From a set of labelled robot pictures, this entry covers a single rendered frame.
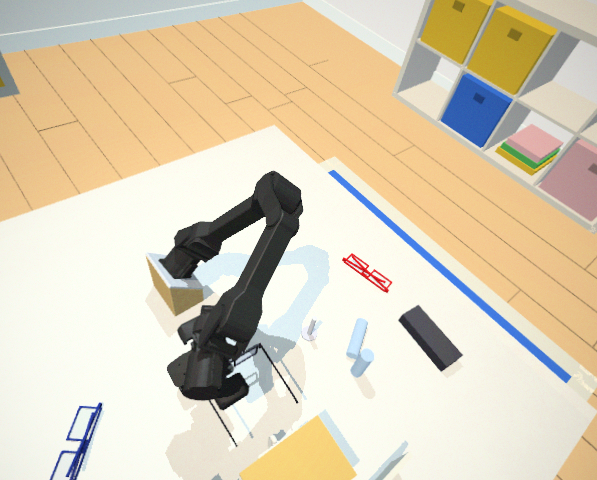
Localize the black glasses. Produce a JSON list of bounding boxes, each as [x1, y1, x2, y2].
[[208, 343, 299, 447]]

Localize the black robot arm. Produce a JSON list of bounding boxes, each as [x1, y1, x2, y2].
[[158, 171, 303, 400]]

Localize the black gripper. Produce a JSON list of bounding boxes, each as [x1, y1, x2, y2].
[[177, 315, 250, 410]]

